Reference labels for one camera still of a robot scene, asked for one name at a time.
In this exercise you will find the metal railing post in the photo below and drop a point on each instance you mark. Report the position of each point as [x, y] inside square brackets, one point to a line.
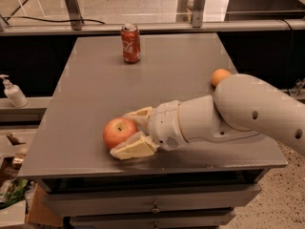
[74, 14]
[197, 17]

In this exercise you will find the orange fruit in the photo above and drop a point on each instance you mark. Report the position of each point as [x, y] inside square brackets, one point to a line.
[219, 75]

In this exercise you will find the grey drawer cabinet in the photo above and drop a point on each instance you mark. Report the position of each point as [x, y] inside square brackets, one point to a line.
[196, 186]

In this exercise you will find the white pump dispenser bottle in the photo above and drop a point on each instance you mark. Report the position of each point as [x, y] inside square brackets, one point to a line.
[13, 93]

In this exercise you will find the red cola can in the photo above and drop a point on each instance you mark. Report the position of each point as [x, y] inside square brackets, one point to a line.
[130, 36]

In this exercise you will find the left metal railing post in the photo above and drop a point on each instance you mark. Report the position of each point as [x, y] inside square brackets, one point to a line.
[74, 14]

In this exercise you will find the red apple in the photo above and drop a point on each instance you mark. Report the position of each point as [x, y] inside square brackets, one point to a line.
[117, 131]

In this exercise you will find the green plastic bag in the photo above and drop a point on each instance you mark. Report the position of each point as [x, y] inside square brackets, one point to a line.
[12, 191]

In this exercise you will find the cardboard box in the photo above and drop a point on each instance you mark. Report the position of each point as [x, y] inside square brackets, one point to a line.
[39, 213]

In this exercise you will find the upper drawer knob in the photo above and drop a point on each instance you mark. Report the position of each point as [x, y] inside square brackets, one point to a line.
[155, 209]

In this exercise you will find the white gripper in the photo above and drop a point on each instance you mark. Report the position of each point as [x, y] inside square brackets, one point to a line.
[165, 124]

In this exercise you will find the right metal railing post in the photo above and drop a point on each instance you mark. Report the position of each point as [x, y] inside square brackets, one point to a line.
[197, 17]

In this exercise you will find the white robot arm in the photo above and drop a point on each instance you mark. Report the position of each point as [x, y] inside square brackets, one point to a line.
[241, 106]

